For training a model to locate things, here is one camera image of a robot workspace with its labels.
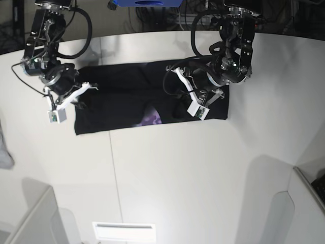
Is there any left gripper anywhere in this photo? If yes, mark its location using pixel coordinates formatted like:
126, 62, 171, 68
165, 63, 229, 107

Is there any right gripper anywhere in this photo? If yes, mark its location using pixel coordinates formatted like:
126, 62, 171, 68
39, 63, 99, 111

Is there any black T-shirt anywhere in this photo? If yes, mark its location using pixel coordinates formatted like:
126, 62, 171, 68
73, 58, 232, 136

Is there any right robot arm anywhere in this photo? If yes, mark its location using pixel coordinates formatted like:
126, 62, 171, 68
19, 1, 97, 111

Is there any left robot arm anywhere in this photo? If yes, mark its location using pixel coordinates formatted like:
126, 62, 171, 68
162, 1, 262, 107

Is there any blue plastic box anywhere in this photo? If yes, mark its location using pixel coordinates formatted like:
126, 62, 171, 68
107, 0, 182, 11

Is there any grey partition left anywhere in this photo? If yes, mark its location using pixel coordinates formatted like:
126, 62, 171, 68
1, 177, 82, 243

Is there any grey partition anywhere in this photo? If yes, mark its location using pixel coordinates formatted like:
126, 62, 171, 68
264, 167, 324, 243
1, 177, 82, 243

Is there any black keyboard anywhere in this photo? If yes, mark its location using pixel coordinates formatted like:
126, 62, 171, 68
312, 176, 325, 203

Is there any grey partition right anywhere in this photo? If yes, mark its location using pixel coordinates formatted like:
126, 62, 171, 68
264, 167, 324, 243

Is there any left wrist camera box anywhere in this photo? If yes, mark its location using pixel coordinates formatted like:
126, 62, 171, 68
187, 101, 210, 120

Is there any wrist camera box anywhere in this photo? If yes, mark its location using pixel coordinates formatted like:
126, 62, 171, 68
187, 101, 210, 120
48, 109, 67, 124

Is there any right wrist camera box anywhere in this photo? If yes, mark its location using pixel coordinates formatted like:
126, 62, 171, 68
48, 109, 67, 124

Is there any black cabinet post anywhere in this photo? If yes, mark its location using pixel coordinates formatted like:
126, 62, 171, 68
12, 0, 25, 48

